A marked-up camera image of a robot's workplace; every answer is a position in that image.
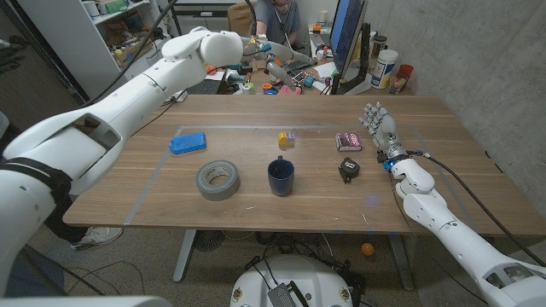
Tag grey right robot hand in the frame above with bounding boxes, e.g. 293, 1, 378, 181
358, 101, 409, 163

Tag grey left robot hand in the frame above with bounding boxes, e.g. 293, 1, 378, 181
260, 41, 319, 91

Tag thin white stick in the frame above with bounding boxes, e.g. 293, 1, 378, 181
272, 3, 295, 48

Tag black tape measure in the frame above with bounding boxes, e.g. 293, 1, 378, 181
338, 156, 361, 184

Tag dark blue cup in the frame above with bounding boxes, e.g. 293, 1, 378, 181
267, 155, 296, 197

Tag black keyboard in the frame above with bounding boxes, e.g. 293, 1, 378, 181
283, 58, 319, 73

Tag purple Jell-O box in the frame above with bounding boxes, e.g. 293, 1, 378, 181
334, 132, 363, 153

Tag person in grey t-shirt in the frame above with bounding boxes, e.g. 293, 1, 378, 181
254, 0, 303, 46

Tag black computer monitor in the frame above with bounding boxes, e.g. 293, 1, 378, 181
328, 0, 368, 80

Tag white plastic canister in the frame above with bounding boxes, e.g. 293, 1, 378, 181
370, 49, 399, 90

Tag brown office chair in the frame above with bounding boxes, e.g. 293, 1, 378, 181
227, 2, 257, 38

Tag black monitor stand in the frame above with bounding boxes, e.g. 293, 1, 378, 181
336, 23, 372, 96

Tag dark lidded jar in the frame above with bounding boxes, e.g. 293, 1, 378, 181
371, 35, 388, 59

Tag black laptop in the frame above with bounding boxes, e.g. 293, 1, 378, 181
187, 78, 223, 96

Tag grey table leg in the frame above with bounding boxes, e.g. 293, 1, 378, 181
387, 234, 415, 292
172, 229, 197, 283

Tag blue sponge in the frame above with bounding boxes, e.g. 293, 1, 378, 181
168, 130, 207, 155

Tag cardboard box with tools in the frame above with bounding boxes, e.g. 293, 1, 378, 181
113, 36, 155, 69

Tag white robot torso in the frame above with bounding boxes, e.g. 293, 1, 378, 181
229, 254, 354, 307

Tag white shelf unit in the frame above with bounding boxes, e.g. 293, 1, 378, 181
16, 0, 184, 99

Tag black glove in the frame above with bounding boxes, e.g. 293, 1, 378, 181
0, 36, 29, 80

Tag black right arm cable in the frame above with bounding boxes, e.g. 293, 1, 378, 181
409, 151, 546, 268

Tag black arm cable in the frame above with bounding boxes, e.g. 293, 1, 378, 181
409, 151, 546, 268
78, 0, 178, 107

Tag grey duct tape roll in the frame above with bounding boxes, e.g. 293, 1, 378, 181
195, 159, 241, 202

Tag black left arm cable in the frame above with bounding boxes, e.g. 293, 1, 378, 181
78, 0, 178, 107

